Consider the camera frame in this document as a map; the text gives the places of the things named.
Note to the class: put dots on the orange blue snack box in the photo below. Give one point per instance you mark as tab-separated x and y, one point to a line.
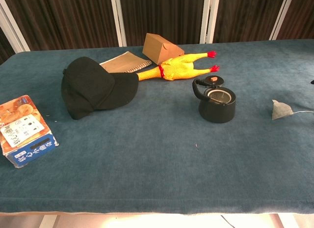
22	132

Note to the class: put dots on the white screen frame post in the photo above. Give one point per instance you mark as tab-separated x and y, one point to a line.
118	19
14	27
282	14
209	17

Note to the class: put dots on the blue table cloth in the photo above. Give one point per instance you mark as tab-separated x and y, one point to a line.
157	164

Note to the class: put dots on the yellow rubber chicken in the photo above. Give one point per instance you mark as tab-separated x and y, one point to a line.
179	67

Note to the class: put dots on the grey pyramid tea bag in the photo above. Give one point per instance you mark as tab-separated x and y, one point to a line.
280	110

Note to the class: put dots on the black teapot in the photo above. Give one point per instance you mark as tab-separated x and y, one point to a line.
217	110

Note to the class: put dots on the small black round lid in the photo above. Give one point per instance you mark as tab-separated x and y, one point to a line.
214	80

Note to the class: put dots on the brown cardboard box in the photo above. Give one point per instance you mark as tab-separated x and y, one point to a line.
159	47

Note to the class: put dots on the black baseball cap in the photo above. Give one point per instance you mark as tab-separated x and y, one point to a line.
93	88

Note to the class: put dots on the brown spiral notebook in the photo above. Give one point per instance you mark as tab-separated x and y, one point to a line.
127	61

